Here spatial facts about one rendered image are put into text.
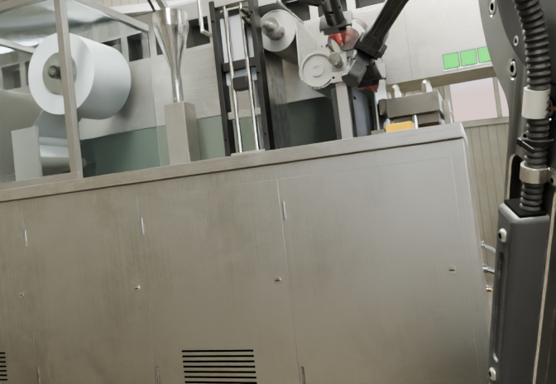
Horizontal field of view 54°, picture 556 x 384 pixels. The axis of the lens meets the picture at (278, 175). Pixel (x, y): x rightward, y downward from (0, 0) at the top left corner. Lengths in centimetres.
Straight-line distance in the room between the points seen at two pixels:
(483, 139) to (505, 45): 425
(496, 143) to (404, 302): 325
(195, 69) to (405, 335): 145
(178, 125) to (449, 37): 106
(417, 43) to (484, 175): 260
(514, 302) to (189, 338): 148
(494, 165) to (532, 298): 427
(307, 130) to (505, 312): 184
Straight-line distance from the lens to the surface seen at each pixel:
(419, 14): 218
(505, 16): 39
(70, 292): 203
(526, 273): 38
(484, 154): 463
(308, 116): 220
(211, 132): 236
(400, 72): 214
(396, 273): 153
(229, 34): 188
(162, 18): 221
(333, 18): 173
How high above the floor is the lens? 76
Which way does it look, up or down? 2 degrees up
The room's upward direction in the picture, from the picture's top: 7 degrees counter-clockwise
